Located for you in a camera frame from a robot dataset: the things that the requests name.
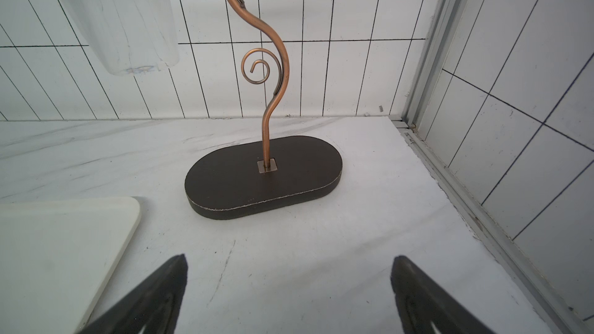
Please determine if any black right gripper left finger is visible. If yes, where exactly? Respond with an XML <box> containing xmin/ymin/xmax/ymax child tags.
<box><xmin>81</xmin><ymin>255</ymin><xmax>188</xmax><ymax>333</ymax></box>

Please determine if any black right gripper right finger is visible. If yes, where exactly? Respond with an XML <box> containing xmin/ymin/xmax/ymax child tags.
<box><xmin>391</xmin><ymin>255</ymin><xmax>493</xmax><ymax>333</ymax></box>

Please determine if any white cutting board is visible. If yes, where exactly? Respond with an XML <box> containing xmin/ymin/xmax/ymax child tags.
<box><xmin>1</xmin><ymin>197</ymin><xmax>142</xmax><ymax>333</ymax></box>

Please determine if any copper glass rack dark base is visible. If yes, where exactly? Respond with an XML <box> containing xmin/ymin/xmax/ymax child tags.
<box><xmin>184</xmin><ymin>0</ymin><xmax>344</xmax><ymax>221</ymax></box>

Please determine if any clear hanging wine glass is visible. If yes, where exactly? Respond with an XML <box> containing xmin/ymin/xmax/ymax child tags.
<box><xmin>60</xmin><ymin>0</ymin><xmax>179</xmax><ymax>76</ymax></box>

